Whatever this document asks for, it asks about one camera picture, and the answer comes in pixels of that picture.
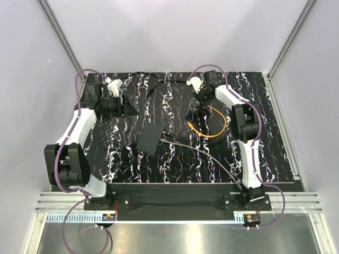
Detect orange ethernet cable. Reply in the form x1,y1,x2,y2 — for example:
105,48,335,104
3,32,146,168
186,105,227,138

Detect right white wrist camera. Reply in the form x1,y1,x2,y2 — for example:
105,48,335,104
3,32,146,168
186,77,203,93

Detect aluminium front rail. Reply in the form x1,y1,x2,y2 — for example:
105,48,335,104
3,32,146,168
35,192,322,213

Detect black power adapter cable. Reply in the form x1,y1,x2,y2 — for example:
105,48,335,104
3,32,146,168
116,71,160,96

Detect aluminium frame post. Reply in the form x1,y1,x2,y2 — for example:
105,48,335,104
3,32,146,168
267,0,317,79
37,0,82,72

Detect grey ethernet cable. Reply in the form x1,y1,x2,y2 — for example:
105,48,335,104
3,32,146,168
160,139,242,186

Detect right aluminium frame post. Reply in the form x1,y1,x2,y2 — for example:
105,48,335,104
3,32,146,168
267,0,317,79

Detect white slotted cable duct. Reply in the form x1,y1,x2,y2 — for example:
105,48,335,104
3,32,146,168
47,211,246,223

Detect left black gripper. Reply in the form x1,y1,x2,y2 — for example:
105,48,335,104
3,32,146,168
99,93,138,118

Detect left aluminium frame post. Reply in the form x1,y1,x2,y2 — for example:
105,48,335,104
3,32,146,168
37,0,82,72

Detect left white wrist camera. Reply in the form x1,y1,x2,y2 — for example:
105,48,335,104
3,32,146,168
108,79,123,97

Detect black marble pattern mat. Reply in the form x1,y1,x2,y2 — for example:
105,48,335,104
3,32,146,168
54,71,304,192

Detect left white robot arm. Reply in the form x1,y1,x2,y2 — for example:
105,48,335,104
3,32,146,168
44,78,138,210

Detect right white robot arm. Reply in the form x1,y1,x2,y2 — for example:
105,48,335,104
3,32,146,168
186,70,265,210

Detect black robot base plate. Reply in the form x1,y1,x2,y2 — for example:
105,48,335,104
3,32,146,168
84,183,272,224

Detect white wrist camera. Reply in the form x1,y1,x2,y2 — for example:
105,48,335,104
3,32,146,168
108,79,123,97
186,77,203,93

